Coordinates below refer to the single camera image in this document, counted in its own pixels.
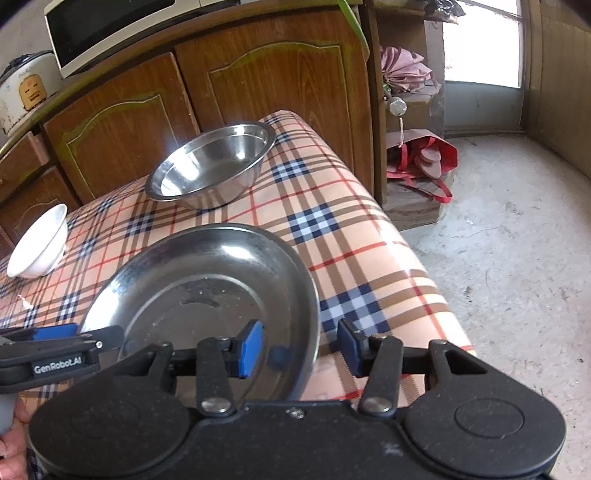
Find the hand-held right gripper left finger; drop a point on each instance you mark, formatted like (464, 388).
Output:
(249, 348)

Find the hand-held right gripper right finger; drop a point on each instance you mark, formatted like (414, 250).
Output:
(350, 348)

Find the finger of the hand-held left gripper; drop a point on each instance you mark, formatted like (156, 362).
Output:
(55, 331)
(104, 339)

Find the stainless steel plate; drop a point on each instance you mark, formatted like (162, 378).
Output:
(207, 277)

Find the large white bowl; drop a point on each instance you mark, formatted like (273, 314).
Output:
(41, 244)

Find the stainless steel bowl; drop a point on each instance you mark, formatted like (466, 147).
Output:
(207, 166)

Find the person's left hand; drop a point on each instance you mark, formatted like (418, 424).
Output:
(16, 457)

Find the plaid tablecloth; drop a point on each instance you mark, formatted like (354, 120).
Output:
(323, 221)

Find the wooden cabinet with drawers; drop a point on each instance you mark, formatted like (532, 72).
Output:
(27, 194)

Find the wooden side shelf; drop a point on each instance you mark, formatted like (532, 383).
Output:
(415, 207)

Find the red bag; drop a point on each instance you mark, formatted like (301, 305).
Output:
(438, 152)

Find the white rice cooker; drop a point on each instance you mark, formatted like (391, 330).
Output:
(27, 92)

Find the small round metal object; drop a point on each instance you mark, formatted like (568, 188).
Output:
(397, 107)

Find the two-door wooden cabinet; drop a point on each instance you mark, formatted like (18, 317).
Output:
(277, 92)

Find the grey door with window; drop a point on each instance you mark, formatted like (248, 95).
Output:
(485, 101)

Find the pink cloth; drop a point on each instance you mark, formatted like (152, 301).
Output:
(406, 69)

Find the cream microwave oven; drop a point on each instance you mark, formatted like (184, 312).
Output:
(115, 32)

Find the green onion leaf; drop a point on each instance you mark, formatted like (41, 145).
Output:
(353, 27)

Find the beige panel door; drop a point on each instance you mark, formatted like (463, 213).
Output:
(563, 92)

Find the black plastic bag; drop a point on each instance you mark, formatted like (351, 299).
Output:
(443, 9)

